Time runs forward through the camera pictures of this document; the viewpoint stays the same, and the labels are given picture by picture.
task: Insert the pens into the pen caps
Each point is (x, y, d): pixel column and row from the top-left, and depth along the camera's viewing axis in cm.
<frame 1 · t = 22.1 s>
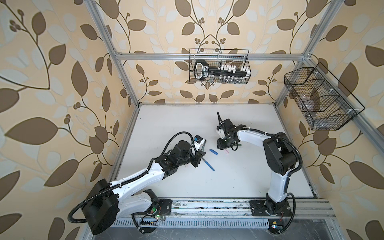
left hand: (205, 151, 78), fingers closed
right hand: (221, 147, 96), fingers open
pink pen cap: (226, 151, 96), point 2 cm above the table
blue pen cap: (215, 152, 96), on the table
blue pen: (213, 169, 90), on the table

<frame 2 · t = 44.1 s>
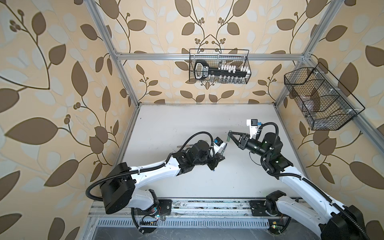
left hand: (225, 156, 74), fingers closed
right hand: (230, 135, 71), fingers closed
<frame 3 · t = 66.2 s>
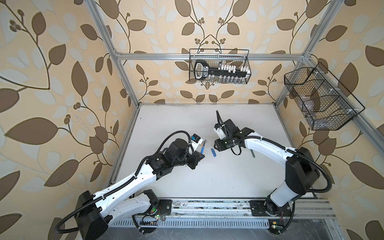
left hand: (204, 155, 72), fingers closed
right hand: (217, 146, 86), fingers open
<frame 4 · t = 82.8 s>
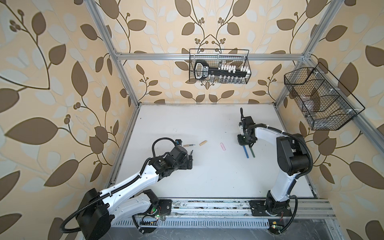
left hand: (187, 159, 81), fingers open
right hand: (243, 143, 98), fingers closed
tan pen cap: (202, 143, 101), on the table
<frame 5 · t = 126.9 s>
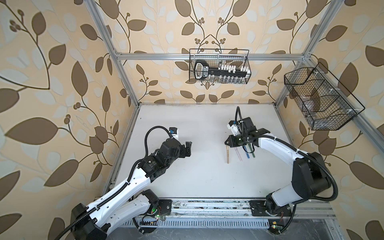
left hand: (184, 142, 76), fingers open
right hand: (227, 143, 87), fingers closed
tan pen: (227, 154, 88), point 7 cm above the table
